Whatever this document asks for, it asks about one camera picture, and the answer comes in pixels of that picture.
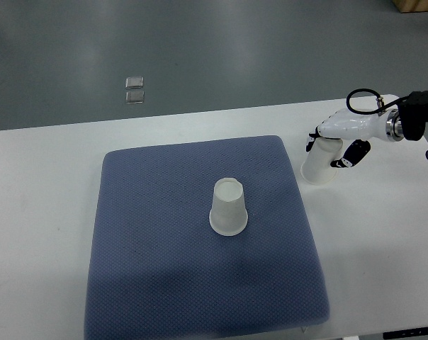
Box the wooden furniture corner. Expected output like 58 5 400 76
392 0 428 13

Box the black white robotic hand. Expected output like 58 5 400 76
305 108 403 168

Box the black table edge label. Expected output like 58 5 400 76
383 327 428 339

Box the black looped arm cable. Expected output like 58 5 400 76
346 88 410 116

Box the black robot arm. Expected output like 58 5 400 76
397 91 428 160

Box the white paper cup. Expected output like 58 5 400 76
209 178 248 237
300 137 343 186

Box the blue grey mesh cushion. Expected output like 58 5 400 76
84 136 330 339

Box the upper metal floor plate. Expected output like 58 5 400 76
125 76 144 89

